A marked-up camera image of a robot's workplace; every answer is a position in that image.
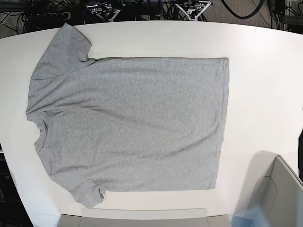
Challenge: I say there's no grey bin front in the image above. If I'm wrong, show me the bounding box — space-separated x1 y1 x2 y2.
57 208 231 227

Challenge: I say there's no blue cloth in bin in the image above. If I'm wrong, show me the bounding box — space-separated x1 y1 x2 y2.
230 206 264 227

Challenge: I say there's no grey bin right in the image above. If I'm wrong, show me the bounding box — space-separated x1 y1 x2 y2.
251 156 303 227

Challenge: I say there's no grey bin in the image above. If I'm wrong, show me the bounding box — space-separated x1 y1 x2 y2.
251 156 303 227
57 208 231 227

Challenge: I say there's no black object right edge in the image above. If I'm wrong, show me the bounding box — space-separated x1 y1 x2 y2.
298 131 303 180

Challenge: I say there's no grey T-shirt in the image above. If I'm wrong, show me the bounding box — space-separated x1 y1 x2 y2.
26 24 229 208

